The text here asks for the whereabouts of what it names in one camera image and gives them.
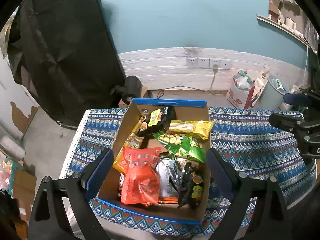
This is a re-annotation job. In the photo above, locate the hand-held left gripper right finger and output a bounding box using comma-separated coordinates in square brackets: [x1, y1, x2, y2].
[206, 149, 290, 240]

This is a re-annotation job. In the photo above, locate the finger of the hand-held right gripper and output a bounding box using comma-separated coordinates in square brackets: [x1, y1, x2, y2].
[269, 112, 320, 133]
[284, 92, 320, 105]

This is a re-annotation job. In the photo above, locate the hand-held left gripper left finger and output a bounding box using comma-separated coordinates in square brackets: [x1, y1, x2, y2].
[27, 148, 114, 240]

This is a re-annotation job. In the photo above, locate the small red cartoon snack packet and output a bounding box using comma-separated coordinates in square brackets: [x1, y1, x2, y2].
[121, 147, 162, 207]

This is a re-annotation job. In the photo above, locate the long gold snack packet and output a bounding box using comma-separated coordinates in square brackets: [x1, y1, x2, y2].
[169, 120, 215, 140]
[112, 122, 145, 174]

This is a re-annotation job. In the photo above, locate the green snack packet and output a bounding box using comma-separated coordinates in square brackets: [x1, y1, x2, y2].
[153, 133, 207, 163]

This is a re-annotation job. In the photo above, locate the silver snack packet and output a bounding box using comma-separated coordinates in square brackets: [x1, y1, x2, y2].
[156, 156, 190, 198]

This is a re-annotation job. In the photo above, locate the large orange snack bag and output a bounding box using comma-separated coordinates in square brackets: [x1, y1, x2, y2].
[117, 174, 179, 205]

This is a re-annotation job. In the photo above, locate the blue cardboard box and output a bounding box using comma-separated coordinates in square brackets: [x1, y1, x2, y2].
[97, 98, 211, 225]

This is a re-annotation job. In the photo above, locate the black and yellow snack packet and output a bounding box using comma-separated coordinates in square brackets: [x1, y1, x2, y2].
[140, 106, 176, 137]

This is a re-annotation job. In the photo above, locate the pale blue waste bin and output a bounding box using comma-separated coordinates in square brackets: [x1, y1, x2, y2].
[260, 75, 290, 110]

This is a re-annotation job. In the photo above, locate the white paper bag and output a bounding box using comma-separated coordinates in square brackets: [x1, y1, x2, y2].
[250, 67, 270, 107]

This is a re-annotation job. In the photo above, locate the patterned blue blanket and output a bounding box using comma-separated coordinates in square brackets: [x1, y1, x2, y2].
[60, 106, 317, 237]

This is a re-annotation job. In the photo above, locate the red and white bag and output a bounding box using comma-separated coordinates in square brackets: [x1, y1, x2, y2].
[226, 70, 255, 109]

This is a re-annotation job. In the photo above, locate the brown cardboard box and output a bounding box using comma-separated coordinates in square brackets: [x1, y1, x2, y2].
[11, 167, 37, 220]

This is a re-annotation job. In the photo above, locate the black round device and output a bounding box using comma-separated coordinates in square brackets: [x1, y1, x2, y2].
[111, 76, 142, 103]

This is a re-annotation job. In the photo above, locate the cardboard box on shelf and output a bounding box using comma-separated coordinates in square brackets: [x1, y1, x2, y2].
[268, 0, 282, 22]

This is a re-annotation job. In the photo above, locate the black cloth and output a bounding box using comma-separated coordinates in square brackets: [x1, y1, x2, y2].
[6, 0, 127, 130]

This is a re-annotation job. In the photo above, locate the white hanging cord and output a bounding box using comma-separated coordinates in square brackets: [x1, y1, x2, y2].
[304, 42, 310, 88]

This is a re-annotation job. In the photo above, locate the wall shelf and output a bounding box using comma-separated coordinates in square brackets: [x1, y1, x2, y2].
[257, 14, 318, 50]

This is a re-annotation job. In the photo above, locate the white plug and cable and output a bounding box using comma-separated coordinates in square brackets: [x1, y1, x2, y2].
[210, 64, 218, 94]

